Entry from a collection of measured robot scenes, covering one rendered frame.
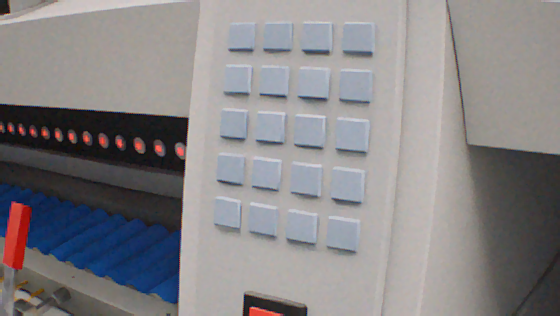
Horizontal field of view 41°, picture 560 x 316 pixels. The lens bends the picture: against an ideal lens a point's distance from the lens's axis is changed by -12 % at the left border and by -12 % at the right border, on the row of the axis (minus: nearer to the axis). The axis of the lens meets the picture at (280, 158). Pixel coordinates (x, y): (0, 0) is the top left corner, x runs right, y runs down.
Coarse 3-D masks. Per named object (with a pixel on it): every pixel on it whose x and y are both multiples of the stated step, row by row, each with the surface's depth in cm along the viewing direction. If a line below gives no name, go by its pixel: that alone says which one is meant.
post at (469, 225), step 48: (432, 0) 21; (432, 48) 21; (192, 96) 27; (432, 96) 21; (192, 144) 27; (432, 144) 22; (192, 192) 27; (432, 192) 22; (480, 192) 24; (528, 192) 27; (192, 240) 27; (432, 240) 22; (480, 240) 24; (528, 240) 28; (192, 288) 27; (432, 288) 22; (480, 288) 25; (528, 288) 29
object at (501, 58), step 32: (448, 0) 21; (480, 0) 21; (512, 0) 20; (544, 0) 19; (480, 32) 21; (512, 32) 20; (544, 32) 20; (480, 64) 21; (512, 64) 21; (544, 64) 20; (480, 96) 22; (512, 96) 21; (544, 96) 20; (480, 128) 22; (512, 128) 21; (544, 128) 21
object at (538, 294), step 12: (552, 264) 30; (552, 276) 30; (540, 288) 29; (552, 288) 30; (528, 300) 28; (540, 300) 29; (552, 300) 31; (528, 312) 28; (540, 312) 30; (552, 312) 31
